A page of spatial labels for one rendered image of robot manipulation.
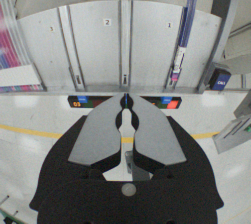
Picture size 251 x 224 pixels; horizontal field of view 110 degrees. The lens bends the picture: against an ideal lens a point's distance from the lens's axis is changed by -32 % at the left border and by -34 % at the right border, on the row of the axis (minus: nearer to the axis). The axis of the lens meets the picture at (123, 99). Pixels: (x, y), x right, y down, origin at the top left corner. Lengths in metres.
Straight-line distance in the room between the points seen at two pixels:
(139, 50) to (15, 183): 2.21
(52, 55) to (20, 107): 1.21
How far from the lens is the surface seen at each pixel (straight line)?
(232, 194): 2.52
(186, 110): 1.17
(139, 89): 0.30
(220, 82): 0.32
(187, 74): 0.32
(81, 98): 0.34
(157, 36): 0.25
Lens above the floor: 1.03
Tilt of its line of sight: 86 degrees down
